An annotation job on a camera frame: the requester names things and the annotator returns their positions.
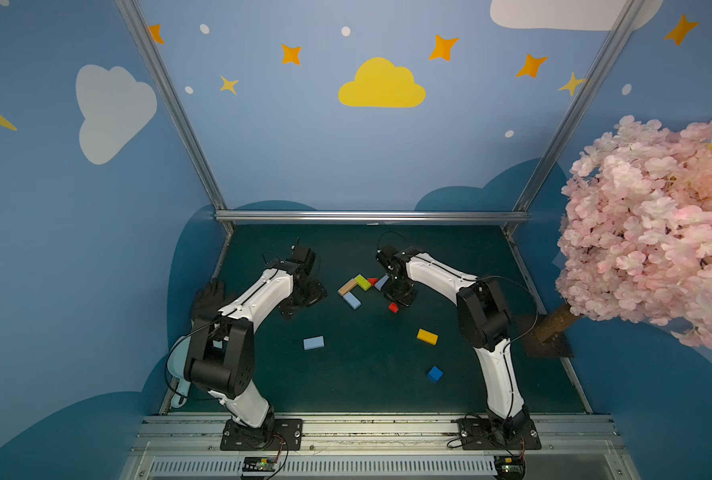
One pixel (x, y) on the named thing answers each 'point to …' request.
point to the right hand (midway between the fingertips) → (392, 299)
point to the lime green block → (362, 282)
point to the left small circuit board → (259, 464)
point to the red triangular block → (373, 281)
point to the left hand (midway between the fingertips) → (310, 299)
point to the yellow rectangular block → (429, 337)
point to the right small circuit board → (509, 465)
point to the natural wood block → (346, 288)
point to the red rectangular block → (393, 307)
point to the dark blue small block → (434, 374)
